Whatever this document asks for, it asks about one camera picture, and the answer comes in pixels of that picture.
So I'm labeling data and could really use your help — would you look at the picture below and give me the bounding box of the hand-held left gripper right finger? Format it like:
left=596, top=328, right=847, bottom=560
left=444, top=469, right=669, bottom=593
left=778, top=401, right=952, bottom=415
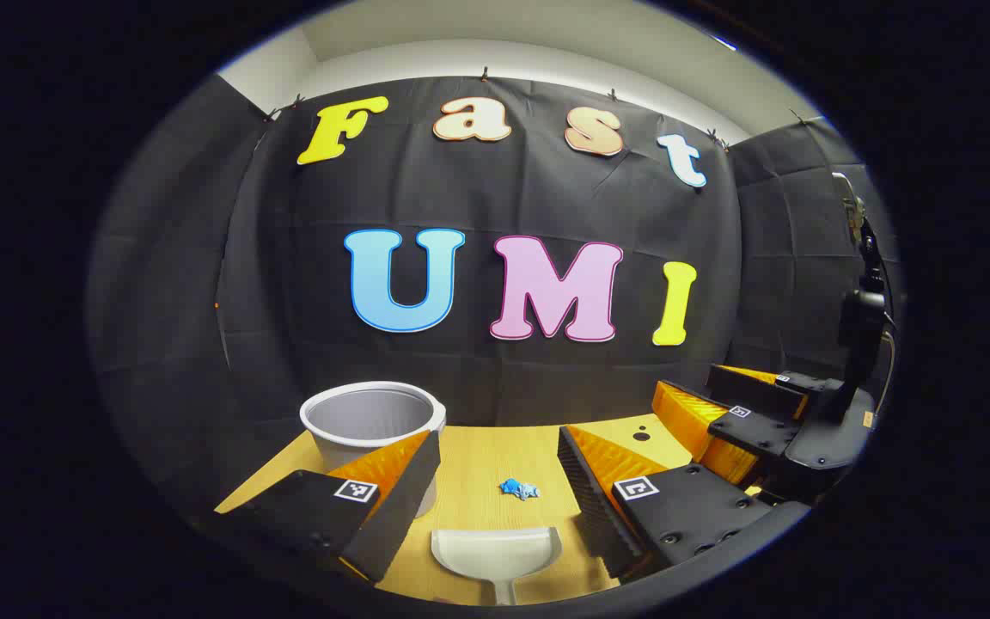
left=556, top=423, right=810, bottom=583

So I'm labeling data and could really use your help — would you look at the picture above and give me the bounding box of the grey plastic dustpan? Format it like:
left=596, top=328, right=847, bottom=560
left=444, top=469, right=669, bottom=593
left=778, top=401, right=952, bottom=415
left=431, top=527, right=564, bottom=606

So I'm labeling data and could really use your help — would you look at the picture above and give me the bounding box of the white ribbed garbage bin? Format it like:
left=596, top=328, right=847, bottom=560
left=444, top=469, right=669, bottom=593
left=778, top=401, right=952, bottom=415
left=299, top=381, right=448, bottom=520

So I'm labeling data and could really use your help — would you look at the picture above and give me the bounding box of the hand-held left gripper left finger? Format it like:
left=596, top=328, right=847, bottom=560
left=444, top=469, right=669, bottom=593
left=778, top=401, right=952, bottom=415
left=211, top=429, right=443, bottom=585

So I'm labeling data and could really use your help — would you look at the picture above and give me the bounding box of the wooden desktop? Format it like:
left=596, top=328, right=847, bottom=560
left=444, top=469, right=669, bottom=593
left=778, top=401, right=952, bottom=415
left=213, top=414, right=762, bottom=606

